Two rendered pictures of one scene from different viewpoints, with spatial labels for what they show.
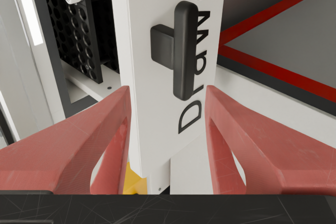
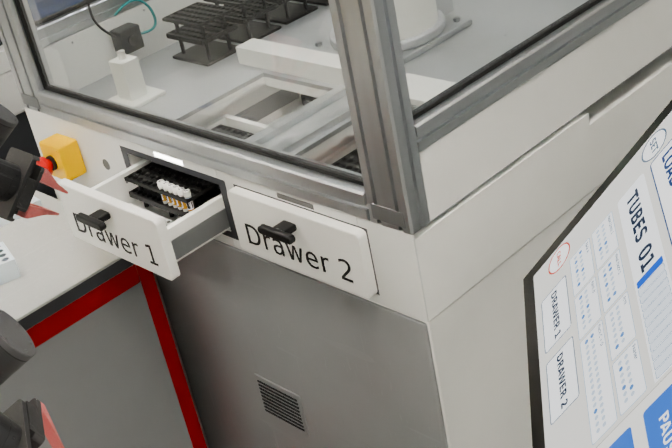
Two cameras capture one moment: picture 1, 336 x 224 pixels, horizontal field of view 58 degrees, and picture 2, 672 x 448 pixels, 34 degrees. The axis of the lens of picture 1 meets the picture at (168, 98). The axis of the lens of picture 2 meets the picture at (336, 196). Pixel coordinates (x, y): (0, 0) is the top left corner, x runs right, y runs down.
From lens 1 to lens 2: 1.64 m
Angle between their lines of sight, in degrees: 7
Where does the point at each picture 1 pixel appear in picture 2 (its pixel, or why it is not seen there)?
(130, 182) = (67, 167)
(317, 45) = (109, 356)
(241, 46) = (132, 295)
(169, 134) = (73, 206)
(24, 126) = (117, 123)
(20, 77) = (140, 135)
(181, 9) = (101, 224)
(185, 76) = (82, 218)
